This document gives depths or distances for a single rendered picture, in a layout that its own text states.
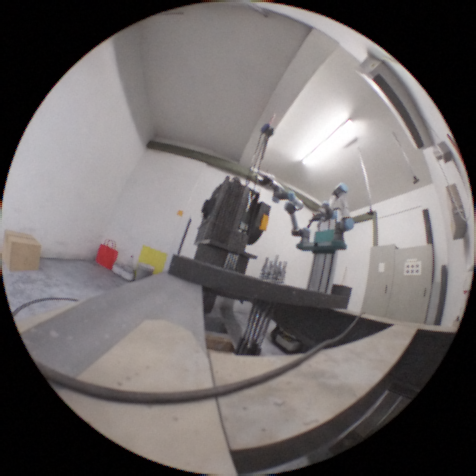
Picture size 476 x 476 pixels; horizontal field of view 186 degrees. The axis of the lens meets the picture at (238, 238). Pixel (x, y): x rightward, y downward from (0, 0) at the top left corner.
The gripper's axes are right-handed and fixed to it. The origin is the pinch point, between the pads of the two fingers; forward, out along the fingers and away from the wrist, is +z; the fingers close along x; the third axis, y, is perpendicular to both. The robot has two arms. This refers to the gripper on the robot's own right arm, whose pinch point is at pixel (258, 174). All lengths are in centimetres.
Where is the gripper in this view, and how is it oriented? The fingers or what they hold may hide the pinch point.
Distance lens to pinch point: 137.1
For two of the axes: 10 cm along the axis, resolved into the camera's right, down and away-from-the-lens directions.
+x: -5.3, 0.6, 8.5
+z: -8.2, -3.1, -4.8
